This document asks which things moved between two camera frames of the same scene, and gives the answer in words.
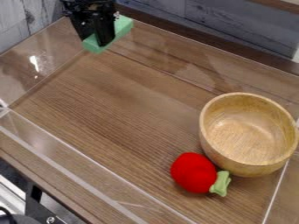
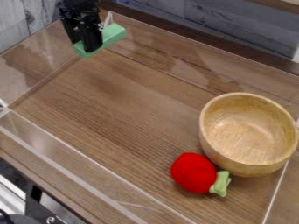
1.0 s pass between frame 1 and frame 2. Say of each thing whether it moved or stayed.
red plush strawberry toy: stayed
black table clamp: stayed
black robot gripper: moved
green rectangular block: moved
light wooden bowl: stayed
